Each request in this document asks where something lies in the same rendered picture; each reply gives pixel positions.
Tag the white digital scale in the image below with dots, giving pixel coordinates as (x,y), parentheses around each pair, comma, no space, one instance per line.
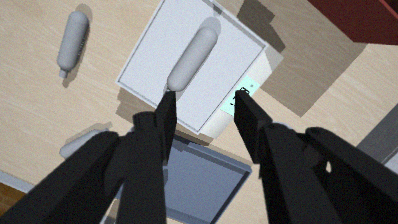
(206,105)

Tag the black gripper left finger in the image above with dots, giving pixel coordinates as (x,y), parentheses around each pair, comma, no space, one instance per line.
(80,190)

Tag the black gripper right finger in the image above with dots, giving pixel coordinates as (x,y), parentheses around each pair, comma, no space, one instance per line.
(361,189)

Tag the grey gas cylinder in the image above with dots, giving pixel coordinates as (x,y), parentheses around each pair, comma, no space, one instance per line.
(192,58)
(72,42)
(72,146)

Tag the dark red open box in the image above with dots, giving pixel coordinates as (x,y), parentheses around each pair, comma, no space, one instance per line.
(363,21)

